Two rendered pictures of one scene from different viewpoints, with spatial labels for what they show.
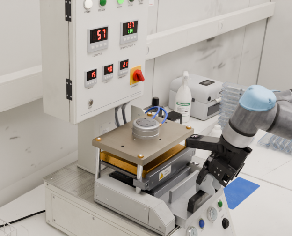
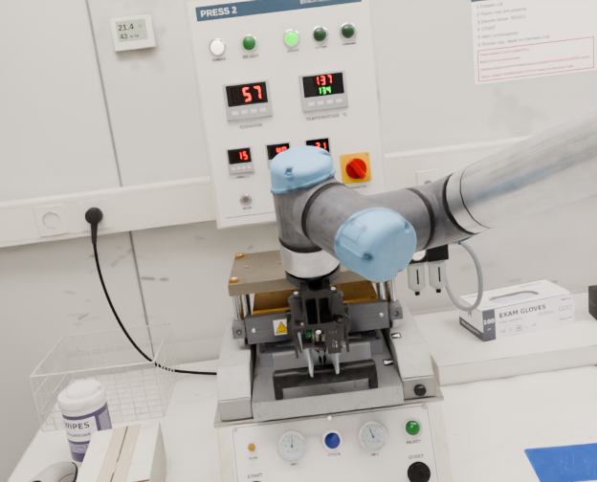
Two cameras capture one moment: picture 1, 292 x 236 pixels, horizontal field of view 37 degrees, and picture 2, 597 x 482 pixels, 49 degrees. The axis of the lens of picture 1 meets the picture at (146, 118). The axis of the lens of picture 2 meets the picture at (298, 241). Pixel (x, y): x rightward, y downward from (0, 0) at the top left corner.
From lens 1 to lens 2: 107 cm
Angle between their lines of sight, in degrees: 53
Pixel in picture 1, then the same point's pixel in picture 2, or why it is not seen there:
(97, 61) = (252, 136)
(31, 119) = not seen: hidden behind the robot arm
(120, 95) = not seen: hidden behind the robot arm
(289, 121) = (325, 218)
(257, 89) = (291, 152)
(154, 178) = (258, 325)
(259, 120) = (285, 213)
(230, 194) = (583, 458)
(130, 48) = (333, 120)
